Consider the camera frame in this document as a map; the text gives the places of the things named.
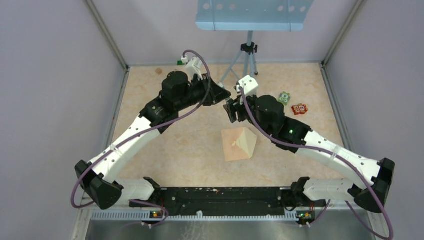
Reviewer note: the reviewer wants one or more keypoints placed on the white cable duct strip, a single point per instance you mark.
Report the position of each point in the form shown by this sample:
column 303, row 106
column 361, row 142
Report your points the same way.
column 146, row 215

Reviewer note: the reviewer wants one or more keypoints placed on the peach envelope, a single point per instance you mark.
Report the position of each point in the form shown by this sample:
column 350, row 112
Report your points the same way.
column 230, row 150

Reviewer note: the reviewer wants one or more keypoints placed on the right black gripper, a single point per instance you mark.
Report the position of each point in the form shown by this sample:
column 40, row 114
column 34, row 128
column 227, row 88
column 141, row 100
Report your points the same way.
column 233, row 106

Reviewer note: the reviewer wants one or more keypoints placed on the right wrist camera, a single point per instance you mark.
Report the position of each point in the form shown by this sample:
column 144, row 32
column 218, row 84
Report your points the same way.
column 249, row 85

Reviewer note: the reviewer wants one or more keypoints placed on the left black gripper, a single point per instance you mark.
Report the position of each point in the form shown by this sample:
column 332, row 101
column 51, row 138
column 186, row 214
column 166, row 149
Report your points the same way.
column 218, row 94

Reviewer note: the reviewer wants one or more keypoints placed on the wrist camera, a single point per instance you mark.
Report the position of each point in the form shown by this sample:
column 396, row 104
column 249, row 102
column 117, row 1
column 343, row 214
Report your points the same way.
column 192, row 67
column 249, row 85

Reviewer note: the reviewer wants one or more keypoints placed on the red toy block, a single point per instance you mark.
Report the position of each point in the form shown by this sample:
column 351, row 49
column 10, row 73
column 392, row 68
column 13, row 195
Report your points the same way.
column 299, row 109

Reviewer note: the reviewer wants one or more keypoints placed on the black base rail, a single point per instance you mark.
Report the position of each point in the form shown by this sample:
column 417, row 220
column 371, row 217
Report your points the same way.
column 230, row 201

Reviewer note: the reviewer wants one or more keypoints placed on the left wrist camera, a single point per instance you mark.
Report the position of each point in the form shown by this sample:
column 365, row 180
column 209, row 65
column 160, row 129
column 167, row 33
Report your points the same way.
column 192, row 67

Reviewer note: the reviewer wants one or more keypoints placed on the green toy block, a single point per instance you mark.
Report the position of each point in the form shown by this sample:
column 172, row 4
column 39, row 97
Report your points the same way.
column 284, row 98

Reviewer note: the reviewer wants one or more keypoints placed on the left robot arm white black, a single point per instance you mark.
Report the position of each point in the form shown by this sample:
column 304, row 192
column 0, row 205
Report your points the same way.
column 98, row 177

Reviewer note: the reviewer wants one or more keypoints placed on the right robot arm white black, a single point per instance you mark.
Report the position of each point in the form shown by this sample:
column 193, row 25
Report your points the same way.
column 366, row 181

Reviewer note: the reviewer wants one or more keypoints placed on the cream paper letter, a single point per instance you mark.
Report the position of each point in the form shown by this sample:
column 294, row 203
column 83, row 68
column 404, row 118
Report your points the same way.
column 246, row 142

